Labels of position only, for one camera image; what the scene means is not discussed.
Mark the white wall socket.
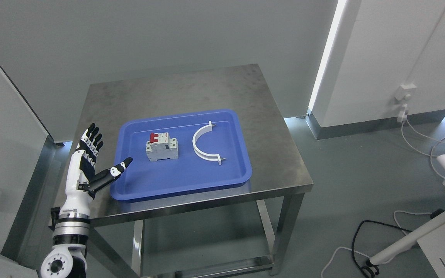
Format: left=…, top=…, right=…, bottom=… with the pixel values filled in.
left=394, top=83, right=418, bottom=103

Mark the white red circuit breaker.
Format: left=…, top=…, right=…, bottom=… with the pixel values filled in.
left=145, top=132, right=179, bottom=162

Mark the blue plastic tray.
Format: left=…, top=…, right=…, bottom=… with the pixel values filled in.
left=110, top=109, right=252, bottom=201

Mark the white power cable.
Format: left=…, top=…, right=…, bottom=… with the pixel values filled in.
left=396, top=103, right=445, bottom=180

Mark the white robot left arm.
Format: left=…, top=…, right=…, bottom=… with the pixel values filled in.
left=39, top=190, right=92, bottom=278

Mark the white semicircular pipe clamp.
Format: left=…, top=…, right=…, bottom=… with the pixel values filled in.
left=191, top=121, right=226, bottom=166

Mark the stainless steel table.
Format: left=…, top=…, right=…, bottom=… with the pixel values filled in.
left=73, top=64, right=314, bottom=278

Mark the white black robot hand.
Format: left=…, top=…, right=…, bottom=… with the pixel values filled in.
left=65, top=123, right=133, bottom=199

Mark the black floor cable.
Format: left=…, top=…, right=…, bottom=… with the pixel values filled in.
left=351, top=183, right=445, bottom=278

